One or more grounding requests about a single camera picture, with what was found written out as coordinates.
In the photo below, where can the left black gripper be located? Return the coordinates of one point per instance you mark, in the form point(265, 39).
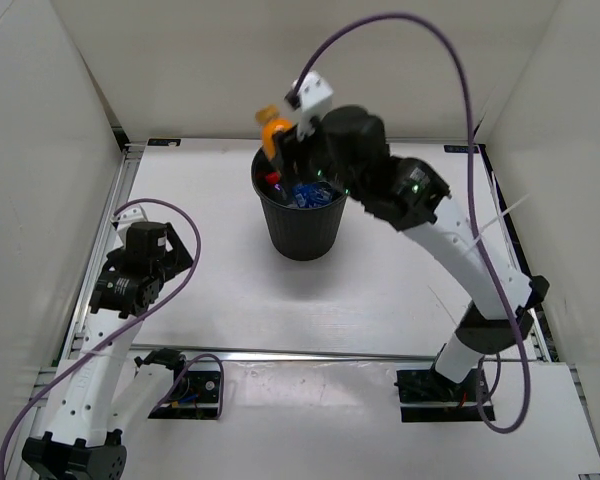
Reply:
point(177, 258)

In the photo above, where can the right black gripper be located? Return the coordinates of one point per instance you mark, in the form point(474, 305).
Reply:
point(289, 150)

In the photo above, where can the red cap water bottle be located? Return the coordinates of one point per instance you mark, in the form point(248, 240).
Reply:
point(272, 182)

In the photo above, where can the orange juice bottle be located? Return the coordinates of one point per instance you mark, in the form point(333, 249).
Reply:
point(271, 122)

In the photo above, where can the blue cap water bottle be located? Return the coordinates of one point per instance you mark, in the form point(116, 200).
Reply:
point(314, 195)

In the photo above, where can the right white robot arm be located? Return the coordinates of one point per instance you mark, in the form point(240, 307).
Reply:
point(408, 194)

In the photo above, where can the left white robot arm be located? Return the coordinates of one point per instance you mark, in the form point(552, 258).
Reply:
point(88, 434)

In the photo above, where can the black plastic waste bin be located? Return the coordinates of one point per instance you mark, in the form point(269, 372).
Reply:
point(300, 234)

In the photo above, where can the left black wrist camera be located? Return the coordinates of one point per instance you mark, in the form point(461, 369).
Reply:
point(145, 242)

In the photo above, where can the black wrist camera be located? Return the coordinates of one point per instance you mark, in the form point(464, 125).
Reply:
point(355, 139)
point(145, 242)

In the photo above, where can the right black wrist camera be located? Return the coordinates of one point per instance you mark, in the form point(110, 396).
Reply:
point(355, 139)

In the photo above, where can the aluminium table frame rail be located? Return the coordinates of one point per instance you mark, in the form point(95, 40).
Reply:
point(255, 355)

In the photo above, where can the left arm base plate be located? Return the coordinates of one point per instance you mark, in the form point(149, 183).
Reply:
point(197, 392)

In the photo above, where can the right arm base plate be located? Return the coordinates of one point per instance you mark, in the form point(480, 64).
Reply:
point(426, 397)

